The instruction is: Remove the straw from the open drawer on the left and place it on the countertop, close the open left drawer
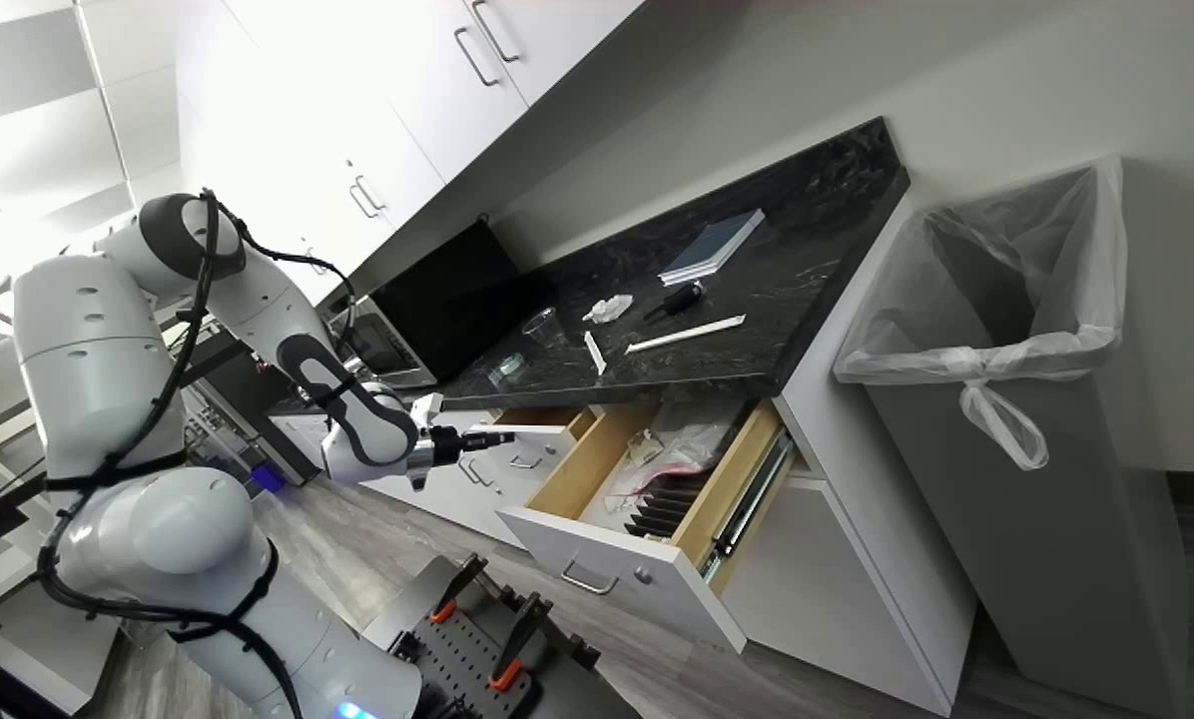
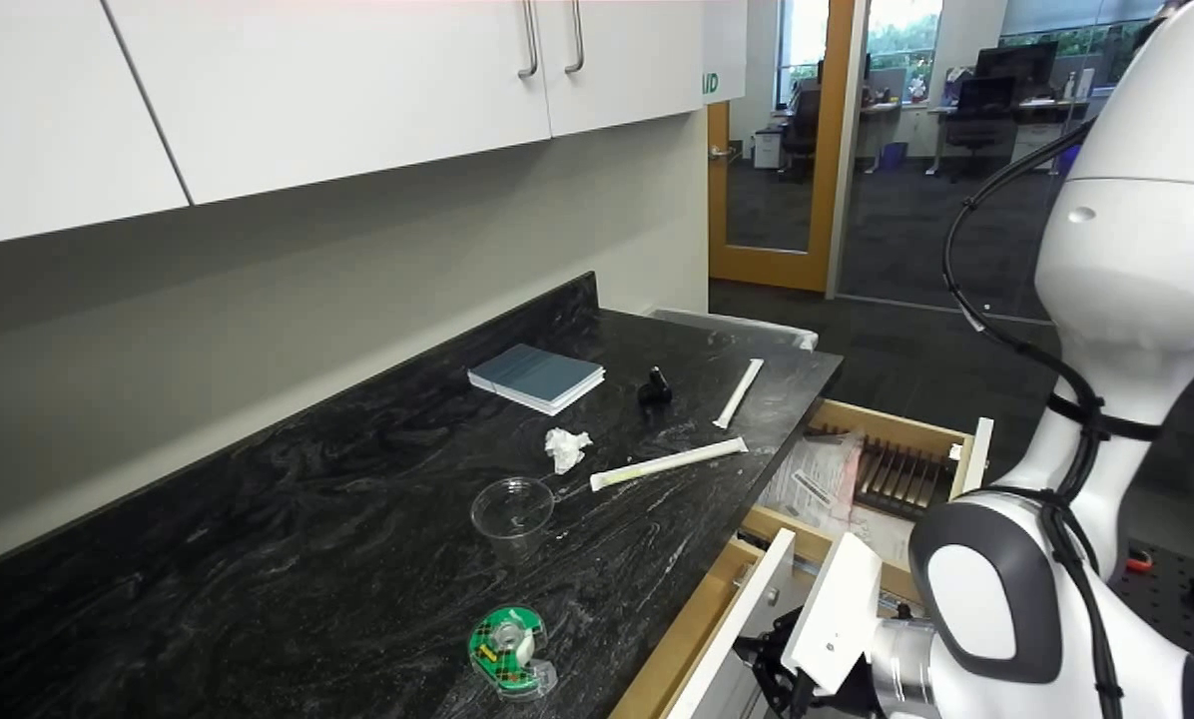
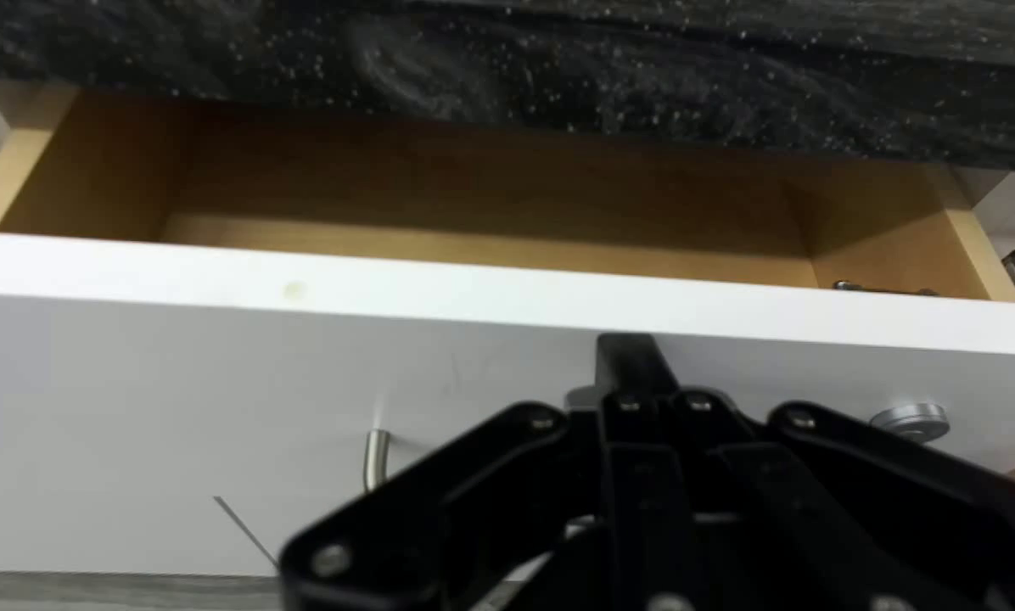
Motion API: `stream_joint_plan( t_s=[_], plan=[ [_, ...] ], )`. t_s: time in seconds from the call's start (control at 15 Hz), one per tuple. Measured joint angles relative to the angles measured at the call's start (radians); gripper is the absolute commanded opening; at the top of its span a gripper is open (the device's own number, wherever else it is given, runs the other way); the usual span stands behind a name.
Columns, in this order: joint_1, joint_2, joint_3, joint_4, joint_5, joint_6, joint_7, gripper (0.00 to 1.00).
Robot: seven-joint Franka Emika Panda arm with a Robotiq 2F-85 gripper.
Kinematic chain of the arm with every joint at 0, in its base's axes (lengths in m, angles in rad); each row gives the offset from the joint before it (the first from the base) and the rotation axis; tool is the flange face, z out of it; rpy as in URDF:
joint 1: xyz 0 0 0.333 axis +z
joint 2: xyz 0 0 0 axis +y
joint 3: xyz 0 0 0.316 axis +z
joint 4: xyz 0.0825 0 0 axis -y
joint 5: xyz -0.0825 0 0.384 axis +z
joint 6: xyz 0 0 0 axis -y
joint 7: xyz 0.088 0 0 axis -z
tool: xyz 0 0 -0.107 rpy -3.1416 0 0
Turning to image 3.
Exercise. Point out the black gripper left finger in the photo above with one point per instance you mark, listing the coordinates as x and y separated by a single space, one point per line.
507 511

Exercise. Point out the empty wooden drawer white front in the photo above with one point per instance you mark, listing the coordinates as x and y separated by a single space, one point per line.
187 394

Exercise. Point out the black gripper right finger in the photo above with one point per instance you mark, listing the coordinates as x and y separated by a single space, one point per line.
799 511

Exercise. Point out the silver round lock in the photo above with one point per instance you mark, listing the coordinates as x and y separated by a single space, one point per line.
911 422

